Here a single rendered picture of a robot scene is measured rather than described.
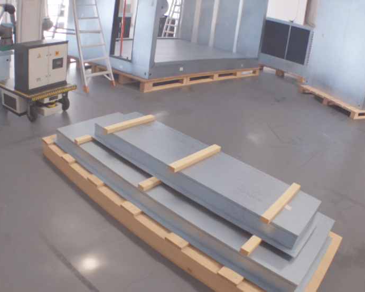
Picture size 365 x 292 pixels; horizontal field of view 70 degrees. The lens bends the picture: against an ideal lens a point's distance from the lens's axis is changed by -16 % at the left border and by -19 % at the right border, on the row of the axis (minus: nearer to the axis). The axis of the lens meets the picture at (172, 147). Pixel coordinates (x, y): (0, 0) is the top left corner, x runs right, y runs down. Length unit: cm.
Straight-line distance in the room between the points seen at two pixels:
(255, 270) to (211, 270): 23
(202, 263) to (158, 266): 26
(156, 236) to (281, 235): 68
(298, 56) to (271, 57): 76
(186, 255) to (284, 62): 692
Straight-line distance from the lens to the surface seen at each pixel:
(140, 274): 166
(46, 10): 408
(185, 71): 511
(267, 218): 152
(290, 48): 803
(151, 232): 174
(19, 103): 342
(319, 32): 686
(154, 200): 176
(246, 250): 150
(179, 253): 165
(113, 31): 513
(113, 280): 162
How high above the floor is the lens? 128
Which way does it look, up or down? 26 degrees down
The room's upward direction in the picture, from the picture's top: 8 degrees clockwise
